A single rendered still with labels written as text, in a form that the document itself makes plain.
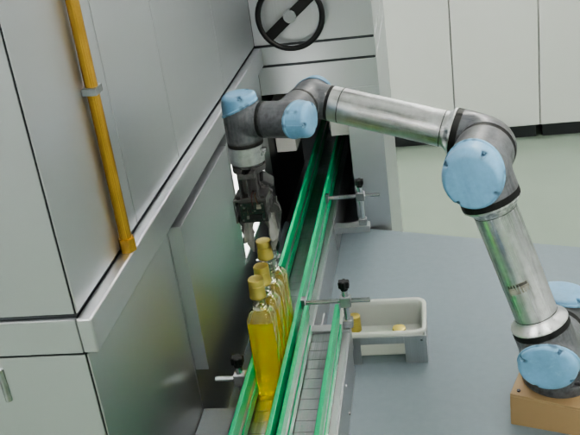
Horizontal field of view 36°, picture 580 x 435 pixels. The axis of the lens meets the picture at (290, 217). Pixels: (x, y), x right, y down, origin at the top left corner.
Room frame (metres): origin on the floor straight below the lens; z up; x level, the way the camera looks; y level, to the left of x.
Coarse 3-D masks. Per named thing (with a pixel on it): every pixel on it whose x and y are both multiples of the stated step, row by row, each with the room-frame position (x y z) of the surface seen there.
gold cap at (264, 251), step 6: (258, 240) 1.79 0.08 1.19; (264, 240) 1.78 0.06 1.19; (258, 246) 1.77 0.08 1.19; (264, 246) 1.77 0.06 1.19; (270, 246) 1.78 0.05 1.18; (258, 252) 1.78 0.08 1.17; (264, 252) 1.77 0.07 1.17; (270, 252) 1.77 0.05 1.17; (258, 258) 1.78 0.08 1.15; (264, 258) 1.77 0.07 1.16; (270, 258) 1.77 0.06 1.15
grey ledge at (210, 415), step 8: (208, 408) 1.63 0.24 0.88; (216, 408) 1.63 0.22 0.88; (224, 408) 1.63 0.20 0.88; (232, 408) 1.62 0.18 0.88; (208, 416) 1.61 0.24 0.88; (216, 416) 1.60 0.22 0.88; (224, 416) 1.60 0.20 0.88; (232, 416) 1.59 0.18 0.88; (200, 424) 1.58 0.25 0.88; (208, 424) 1.58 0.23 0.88; (216, 424) 1.57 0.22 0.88; (224, 424) 1.57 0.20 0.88; (200, 432) 1.55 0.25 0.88; (208, 432) 1.55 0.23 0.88; (216, 432) 1.54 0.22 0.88; (224, 432) 1.54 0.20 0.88
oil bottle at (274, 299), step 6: (270, 294) 1.72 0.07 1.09; (276, 294) 1.73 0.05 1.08; (270, 300) 1.70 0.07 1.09; (276, 300) 1.71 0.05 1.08; (276, 306) 1.70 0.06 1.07; (276, 312) 1.70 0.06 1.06; (282, 312) 1.74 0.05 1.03; (282, 318) 1.73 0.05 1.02; (282, 324) 1.72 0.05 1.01; (282, 330) 1.71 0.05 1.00; (282, 336) 1.70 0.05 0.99; (282, 342) 1.70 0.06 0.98; (282, 348) 1.70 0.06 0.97
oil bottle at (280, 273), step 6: (276, 270) 1.83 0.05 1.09; (282, 270) 1.84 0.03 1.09; (276, 276) 1.82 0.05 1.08; (282, 276) 1.82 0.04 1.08; (288, 282) 1.86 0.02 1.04; (288, 288) 1.85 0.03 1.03; (288, 294) 1.84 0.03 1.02; (288, 300) 1.82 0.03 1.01; (288, 306) 1.82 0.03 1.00; (288, 312) 1.81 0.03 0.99
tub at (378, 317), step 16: (352, 304) 2.08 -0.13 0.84; (368, 304) 2.07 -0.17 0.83; (384, 304) 2.06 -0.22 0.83; (400, 304) 2.05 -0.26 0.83; (416, 304) 2.04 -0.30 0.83; (368, 320) 2.07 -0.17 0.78; (384, 320) 2.06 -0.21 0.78; (400, 320) 2.05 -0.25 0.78; (416, 320) 2.04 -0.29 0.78; (352, 336) 1.92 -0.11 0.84; (368, 336) 1.91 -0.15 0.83; (384, 336) 1.90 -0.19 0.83
